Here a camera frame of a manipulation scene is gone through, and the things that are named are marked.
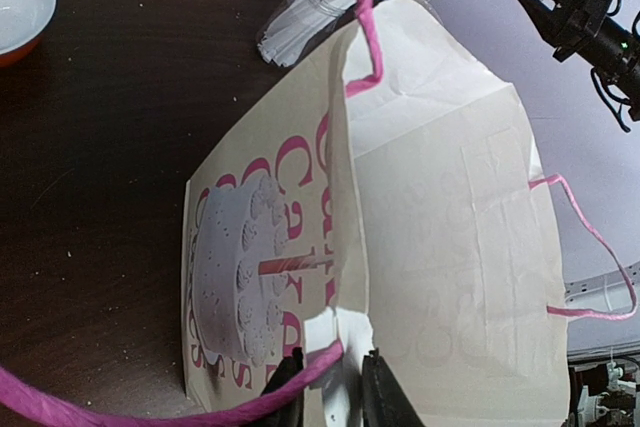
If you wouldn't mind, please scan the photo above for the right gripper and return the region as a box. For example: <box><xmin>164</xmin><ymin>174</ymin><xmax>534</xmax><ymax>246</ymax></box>
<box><xmin>518</xmin><ymin>0</ymin><xmax>614</xmax><ymax>62</ymax></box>

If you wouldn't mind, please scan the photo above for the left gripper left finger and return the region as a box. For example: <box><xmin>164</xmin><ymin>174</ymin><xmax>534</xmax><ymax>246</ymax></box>
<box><xmin>259</xmin><ymin>346</ymin><xmax>307</xmax><ymax>427</ymax></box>

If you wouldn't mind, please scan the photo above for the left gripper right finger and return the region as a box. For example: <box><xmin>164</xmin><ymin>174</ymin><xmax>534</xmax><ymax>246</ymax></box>
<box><xmin>362</xmin><ymin>349</ymin><xmax>424</xmax><ymax>427</ymax></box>

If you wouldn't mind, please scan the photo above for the pink paper bag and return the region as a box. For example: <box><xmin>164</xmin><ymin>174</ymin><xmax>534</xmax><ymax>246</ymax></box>
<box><xmin>0</xmin><ymin>0</ymin><xmax>640</xmax><ymax>427</ymax></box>

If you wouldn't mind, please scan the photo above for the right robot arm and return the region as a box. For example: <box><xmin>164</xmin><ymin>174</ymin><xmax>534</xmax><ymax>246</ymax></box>
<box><xmin>518</xmin><ymin>0</ymin><xmax>639</xmax><ymax>133</ymax></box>

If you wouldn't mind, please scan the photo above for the glass with wrapped straws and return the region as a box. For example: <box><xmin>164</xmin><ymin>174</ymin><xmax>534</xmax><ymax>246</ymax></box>
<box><xmin>257</xmin><ymin>0</ymin><xmax>356</xmax><ymax>68</ymax></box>

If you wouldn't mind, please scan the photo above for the white and orange bowl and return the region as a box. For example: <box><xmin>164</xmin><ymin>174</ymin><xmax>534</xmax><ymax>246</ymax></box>
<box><xmin>1</xmin><ymin>0</ymin><xmax>57</xmax><ymax>68</ymax></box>

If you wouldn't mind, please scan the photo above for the front aluminium rail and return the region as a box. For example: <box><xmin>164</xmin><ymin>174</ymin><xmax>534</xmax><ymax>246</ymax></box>
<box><xmin>565</xmin><ymin>270</ymin><xmax>632</xmax><ymax>313</ymax></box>

